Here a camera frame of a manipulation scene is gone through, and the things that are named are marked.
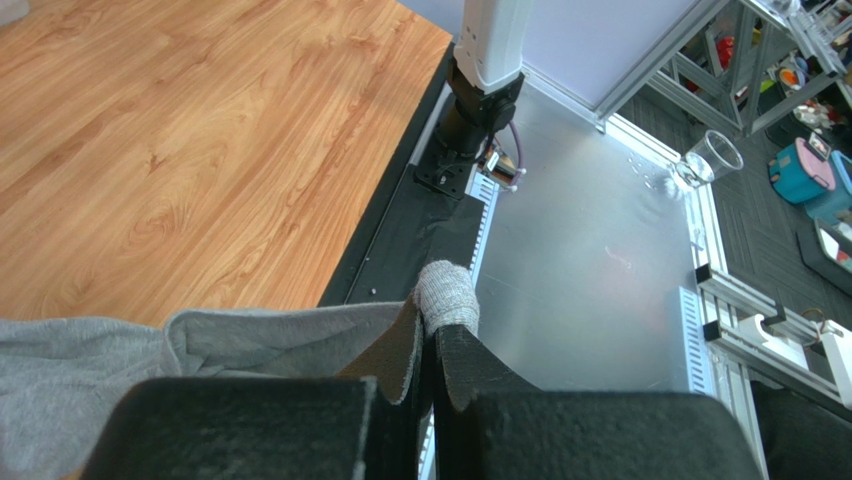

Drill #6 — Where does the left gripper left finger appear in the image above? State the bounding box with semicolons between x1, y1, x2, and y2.
82;300;424;479

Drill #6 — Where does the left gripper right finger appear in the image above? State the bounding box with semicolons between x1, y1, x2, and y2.
433;325;761;479

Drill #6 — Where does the grey garment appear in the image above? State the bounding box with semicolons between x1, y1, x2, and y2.
1;260;480;479

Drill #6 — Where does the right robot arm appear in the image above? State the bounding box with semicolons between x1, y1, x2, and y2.
435;0;533;161

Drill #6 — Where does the clear plastic cup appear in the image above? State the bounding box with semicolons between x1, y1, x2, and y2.
671;130;744;191

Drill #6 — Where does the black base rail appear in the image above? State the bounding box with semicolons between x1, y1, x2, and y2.
318;47;484;307

